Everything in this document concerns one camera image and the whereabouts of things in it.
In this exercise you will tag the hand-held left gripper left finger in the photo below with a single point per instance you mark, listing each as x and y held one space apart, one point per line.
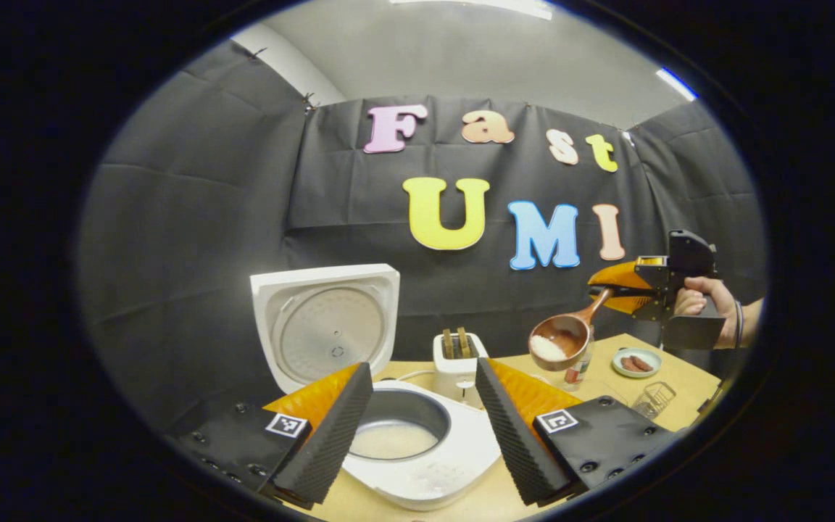
330 442

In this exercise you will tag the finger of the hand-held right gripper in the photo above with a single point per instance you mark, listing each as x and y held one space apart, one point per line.
646 304
628 274

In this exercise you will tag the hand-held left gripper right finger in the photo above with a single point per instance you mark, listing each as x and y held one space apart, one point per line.
515 442

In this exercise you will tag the brown wooden spoon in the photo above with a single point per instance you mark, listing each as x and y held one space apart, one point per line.
570 333

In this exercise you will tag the clear chopstick holder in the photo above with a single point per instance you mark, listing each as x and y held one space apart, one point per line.
655 400

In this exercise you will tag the white rice cooker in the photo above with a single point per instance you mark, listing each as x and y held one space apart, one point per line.
323 326

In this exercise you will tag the red meat slice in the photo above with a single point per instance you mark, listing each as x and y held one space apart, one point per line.
629 364
644 362

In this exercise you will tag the pale green plate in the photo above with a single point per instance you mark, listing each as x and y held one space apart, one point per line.
620 371

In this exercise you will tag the black wrist band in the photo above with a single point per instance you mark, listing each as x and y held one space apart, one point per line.
738 322

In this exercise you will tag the clear plastic bottle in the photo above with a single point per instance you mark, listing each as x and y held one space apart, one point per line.
578 377

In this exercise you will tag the white toaster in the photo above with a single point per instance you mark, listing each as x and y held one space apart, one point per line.
457 370

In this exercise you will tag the brown bread slice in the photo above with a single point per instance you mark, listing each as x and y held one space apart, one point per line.
448 344
464 342

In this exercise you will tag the small ceiling light strip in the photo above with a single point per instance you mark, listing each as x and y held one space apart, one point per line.
676 83

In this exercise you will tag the black backdrop cloth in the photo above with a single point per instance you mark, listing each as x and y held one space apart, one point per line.
185 217

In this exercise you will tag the large ceiling light panel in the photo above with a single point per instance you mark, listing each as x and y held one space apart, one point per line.
475 6

